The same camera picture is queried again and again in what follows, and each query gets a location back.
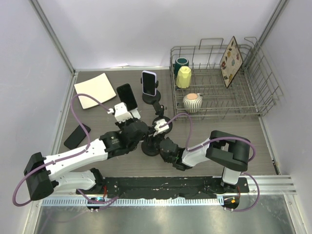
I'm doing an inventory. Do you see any lilac-case phone at back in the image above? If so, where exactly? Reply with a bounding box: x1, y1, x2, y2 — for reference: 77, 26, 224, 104
141, 71, 156, 96

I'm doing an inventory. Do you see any black round-base phone stand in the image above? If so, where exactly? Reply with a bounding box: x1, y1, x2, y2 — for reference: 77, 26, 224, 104
152, 102, 173, 134

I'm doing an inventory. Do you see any floral square plate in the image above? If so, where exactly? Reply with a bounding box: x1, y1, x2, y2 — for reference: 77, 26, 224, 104
220, 36, 243, 88

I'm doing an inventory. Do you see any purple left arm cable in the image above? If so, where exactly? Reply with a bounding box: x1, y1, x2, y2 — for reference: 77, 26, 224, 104
12, 94, 120, 207

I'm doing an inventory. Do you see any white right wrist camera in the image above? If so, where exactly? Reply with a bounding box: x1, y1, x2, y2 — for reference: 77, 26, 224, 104
153, 118, 170, 137

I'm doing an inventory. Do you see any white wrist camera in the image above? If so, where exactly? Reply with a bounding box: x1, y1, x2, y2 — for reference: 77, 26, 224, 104
153, 118, 170, 137
107, 102, 133, 123

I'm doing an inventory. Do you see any white folding phone stand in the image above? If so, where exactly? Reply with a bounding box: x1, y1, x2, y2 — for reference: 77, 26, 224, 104
130, 108, 141, 119

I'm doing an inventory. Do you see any black phone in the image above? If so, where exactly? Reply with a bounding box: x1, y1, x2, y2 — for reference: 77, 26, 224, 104
117, 83, 137, 111
63, 125, 86, 150

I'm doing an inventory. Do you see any white slotted cable duct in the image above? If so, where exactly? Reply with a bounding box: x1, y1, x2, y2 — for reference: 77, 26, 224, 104
41, 196, 224, 207

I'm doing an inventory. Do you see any grey wire dish rack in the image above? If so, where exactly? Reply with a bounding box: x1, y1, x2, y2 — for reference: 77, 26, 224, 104
170, 37, 283, 119

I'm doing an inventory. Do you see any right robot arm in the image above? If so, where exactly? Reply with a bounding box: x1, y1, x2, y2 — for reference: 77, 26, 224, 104
159, 130, 255, 193

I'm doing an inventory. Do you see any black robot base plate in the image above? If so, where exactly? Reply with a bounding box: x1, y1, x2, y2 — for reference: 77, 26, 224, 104
83, 176, 250, 199

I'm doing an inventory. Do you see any white square plate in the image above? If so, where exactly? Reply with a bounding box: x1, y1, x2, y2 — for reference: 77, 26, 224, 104
74, 73, 117, 110

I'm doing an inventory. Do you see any yellow faceted cup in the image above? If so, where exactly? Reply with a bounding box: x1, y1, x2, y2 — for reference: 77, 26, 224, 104
176, 66, 192, 89

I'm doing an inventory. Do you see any striped white ceramic bowl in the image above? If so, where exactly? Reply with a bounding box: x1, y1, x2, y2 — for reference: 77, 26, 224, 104
183, 93, 203, 113

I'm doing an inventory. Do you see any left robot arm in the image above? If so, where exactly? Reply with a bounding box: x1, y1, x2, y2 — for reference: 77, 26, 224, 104
24, 118, 149, 201

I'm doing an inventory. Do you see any dark green mug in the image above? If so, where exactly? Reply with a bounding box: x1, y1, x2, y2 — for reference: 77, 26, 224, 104
174, 57, 189, 73

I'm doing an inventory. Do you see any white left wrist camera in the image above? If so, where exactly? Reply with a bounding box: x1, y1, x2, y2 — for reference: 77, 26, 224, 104
107, 102, 133, 123

